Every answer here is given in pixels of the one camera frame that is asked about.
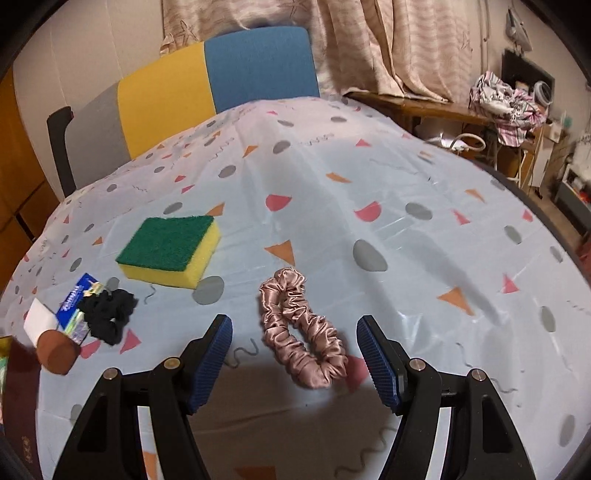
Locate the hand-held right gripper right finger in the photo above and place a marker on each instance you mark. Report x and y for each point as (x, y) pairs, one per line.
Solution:
(378, 364)

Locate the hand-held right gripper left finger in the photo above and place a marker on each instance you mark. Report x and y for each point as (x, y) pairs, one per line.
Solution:
(210, 364)

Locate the pink satin scrunchie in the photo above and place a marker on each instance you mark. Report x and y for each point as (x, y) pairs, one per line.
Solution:
(277, 295)

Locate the black scrunchie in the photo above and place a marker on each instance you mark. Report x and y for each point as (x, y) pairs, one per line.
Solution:
(111, 314)

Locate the green and yellow scouring sponge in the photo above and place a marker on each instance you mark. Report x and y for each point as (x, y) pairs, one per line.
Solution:
(161, 244)

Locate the blue tissue packet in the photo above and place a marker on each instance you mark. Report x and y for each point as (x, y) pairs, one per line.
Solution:
(74, 302)

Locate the brown makeup sponge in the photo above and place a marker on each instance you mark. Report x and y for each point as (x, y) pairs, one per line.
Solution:
(57, 353)

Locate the white foam sponge block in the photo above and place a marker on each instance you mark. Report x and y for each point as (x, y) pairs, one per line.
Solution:
(39, 323)

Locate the wooden side table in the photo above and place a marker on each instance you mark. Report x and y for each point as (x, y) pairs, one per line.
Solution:
(425, 108)

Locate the white low shelf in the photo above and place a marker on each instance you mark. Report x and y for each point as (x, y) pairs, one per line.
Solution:
(572, 189)

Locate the wooden wardrobe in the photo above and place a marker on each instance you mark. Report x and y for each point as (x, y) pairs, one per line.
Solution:
(23, 175)

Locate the grey yellow blue chair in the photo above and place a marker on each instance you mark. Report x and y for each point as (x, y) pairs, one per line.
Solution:
(184, 83)

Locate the pile of striped clothes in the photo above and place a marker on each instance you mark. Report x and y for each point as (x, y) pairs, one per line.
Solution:
(508, 110)

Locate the printed beige curtain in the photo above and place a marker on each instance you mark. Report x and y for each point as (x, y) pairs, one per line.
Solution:
(369, 46)

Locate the small white fan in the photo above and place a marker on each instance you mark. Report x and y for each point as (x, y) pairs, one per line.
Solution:
(544, 91)

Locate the black monitor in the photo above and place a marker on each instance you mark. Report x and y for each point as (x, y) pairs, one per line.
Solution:
(519, 69)

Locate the white steamer pole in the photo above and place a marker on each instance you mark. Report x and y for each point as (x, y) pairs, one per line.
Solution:
(485, 21)

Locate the garment steamer head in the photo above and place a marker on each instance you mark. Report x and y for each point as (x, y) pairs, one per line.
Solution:
(517, 27)

